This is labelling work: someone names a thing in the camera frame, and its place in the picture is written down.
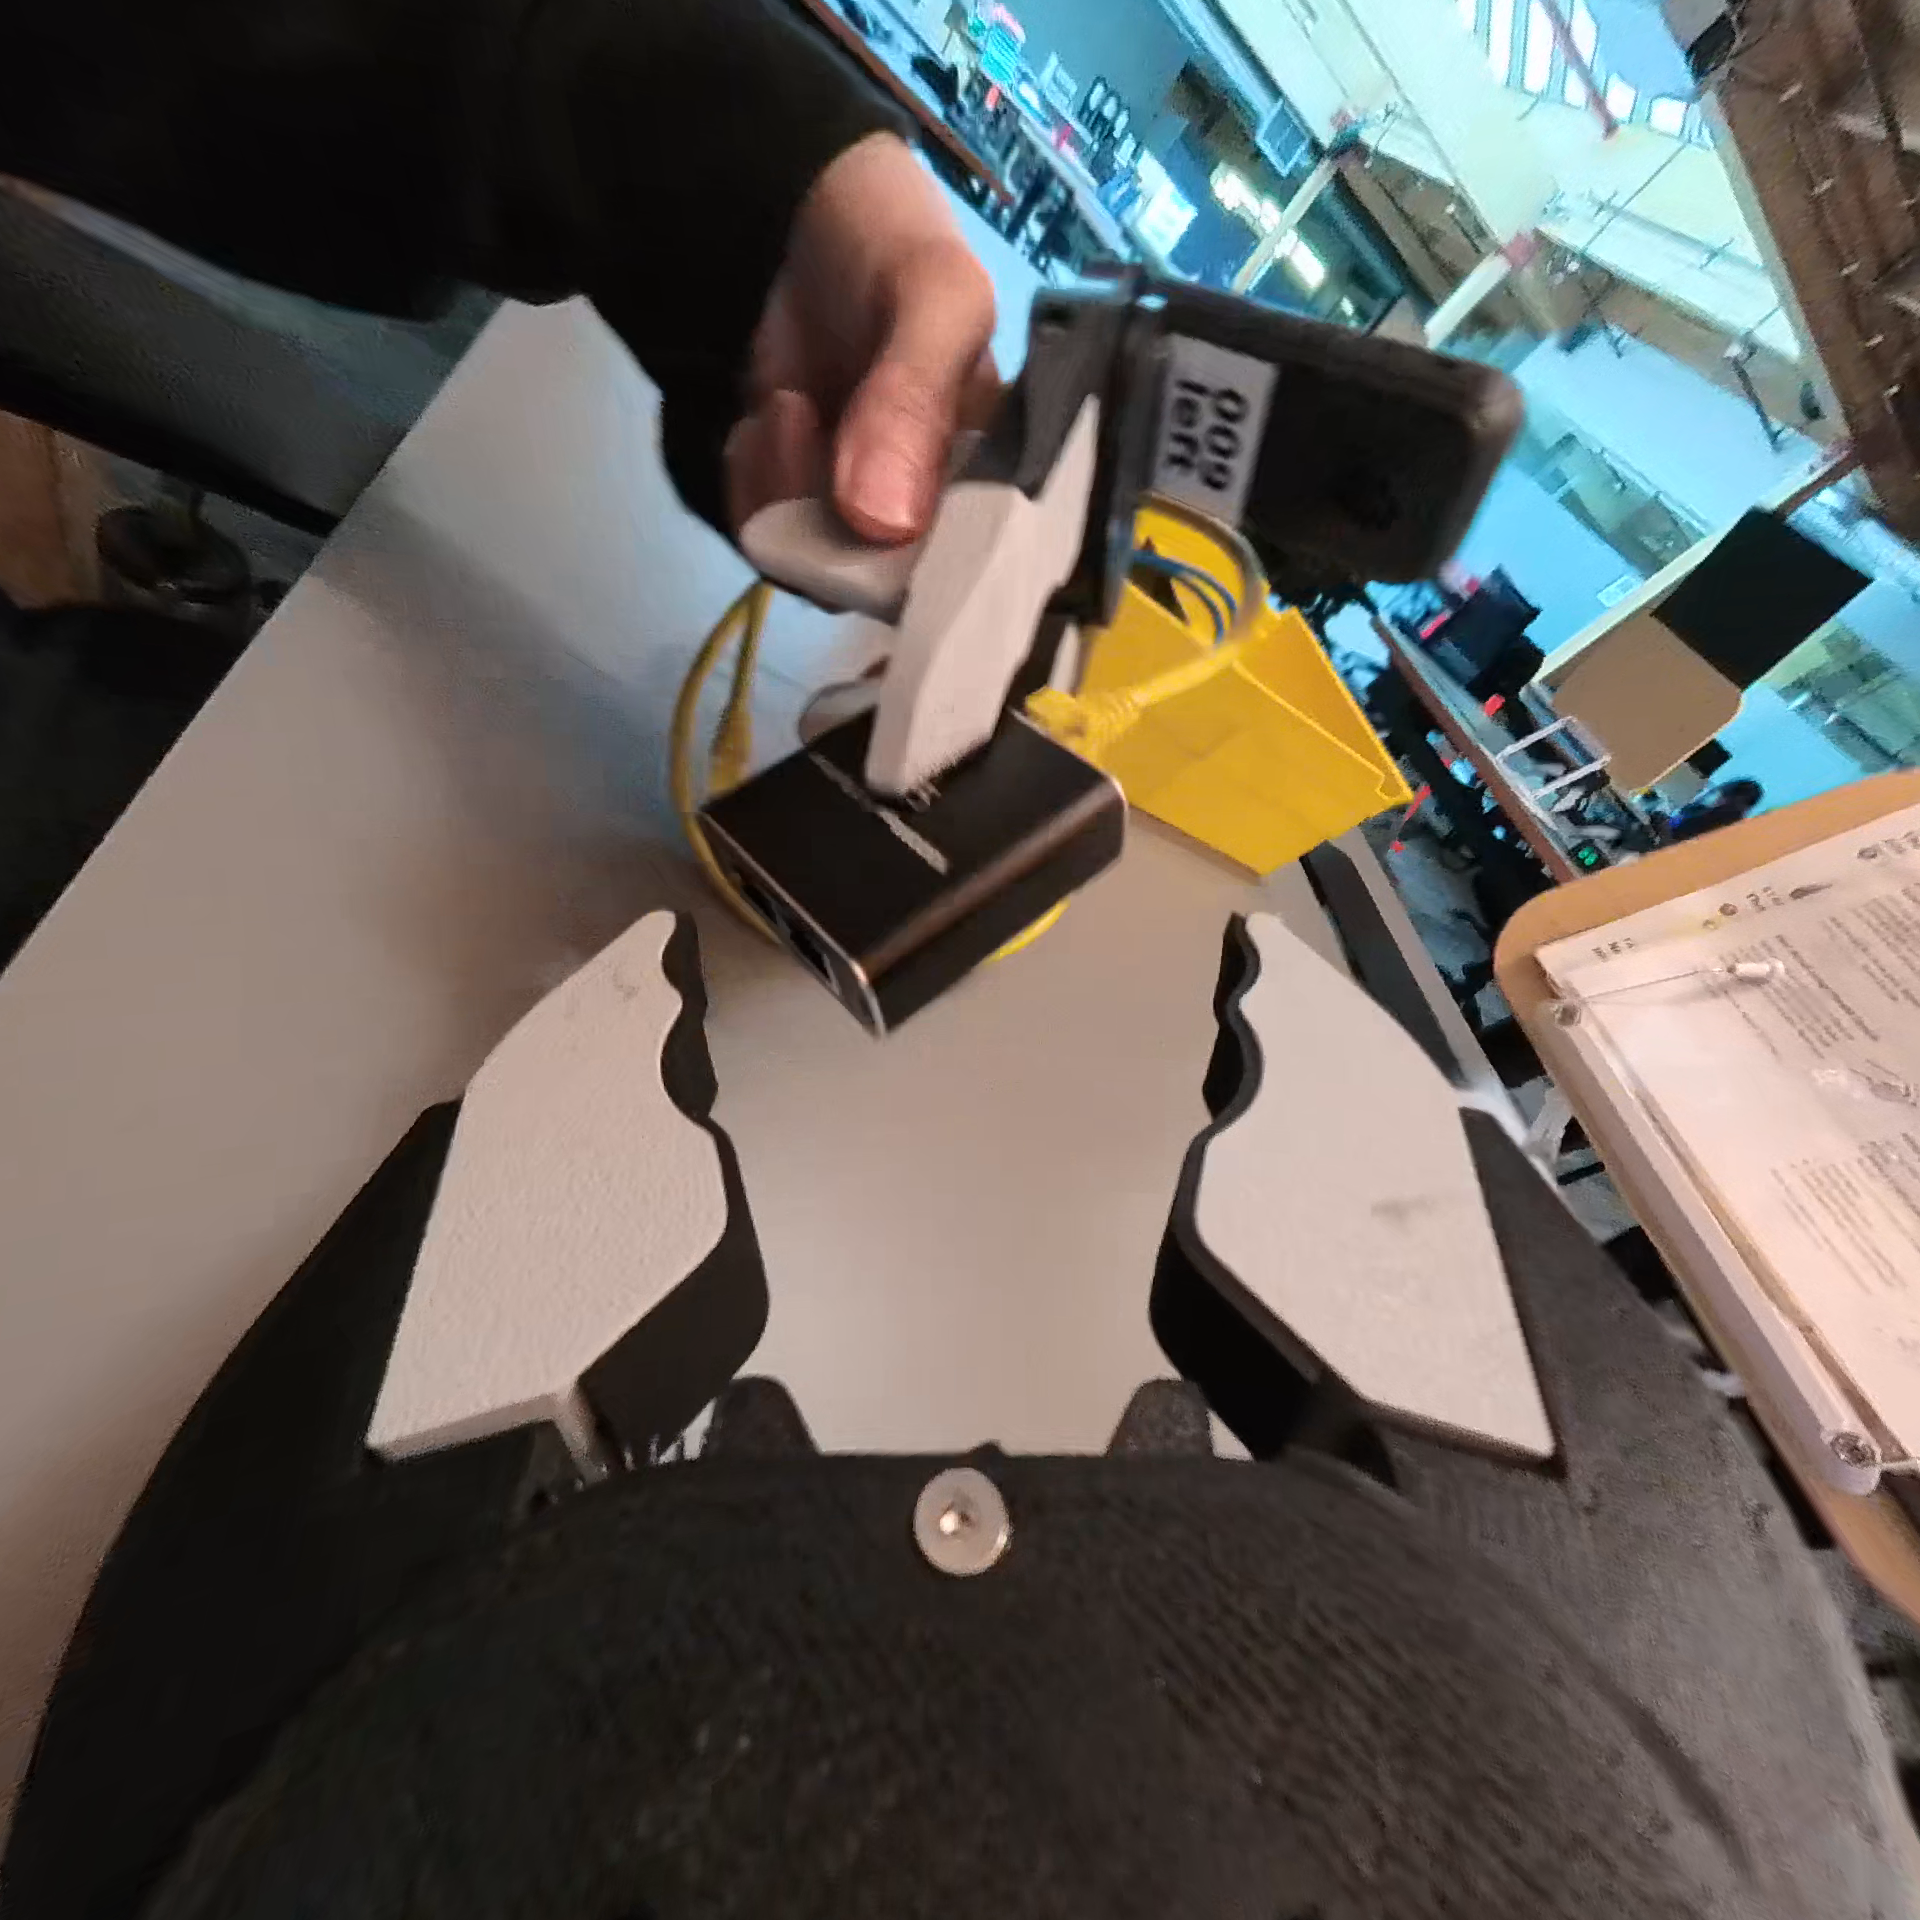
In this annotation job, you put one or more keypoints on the yellow plastic bin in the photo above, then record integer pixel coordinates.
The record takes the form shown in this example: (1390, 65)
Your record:
(1245, 750)

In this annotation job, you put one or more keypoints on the person's left forearm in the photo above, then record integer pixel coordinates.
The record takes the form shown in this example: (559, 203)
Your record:
(452, 149)

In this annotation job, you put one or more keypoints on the white desk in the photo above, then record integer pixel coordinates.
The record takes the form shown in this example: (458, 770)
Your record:
(300, 826)

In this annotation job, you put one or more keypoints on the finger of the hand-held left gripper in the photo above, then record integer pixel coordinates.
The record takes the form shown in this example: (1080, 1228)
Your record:
(844, 700)
(975, 630)

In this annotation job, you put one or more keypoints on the background workbench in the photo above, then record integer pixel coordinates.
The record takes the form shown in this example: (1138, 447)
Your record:
(1478, 721)

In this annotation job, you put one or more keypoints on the printed instruction sheet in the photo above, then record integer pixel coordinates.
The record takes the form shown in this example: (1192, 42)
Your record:
(1800, 1050)

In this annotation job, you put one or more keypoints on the person's left hand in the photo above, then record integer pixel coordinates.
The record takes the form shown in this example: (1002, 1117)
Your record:
(885, 331)

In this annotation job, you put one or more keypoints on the black network adapter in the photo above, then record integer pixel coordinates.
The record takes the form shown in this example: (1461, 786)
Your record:
(962, 857)

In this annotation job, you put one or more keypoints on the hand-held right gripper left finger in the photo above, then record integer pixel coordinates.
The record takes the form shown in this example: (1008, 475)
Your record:
(571, 1201)

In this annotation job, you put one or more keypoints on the grey office chair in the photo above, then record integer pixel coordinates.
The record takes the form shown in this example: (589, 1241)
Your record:
(181, 377)

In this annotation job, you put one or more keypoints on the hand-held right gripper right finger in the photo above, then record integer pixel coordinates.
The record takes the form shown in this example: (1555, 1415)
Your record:
(1349, 1215)

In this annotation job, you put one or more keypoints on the black and tan panel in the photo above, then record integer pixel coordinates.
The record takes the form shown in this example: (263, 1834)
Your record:
(1694, 661)

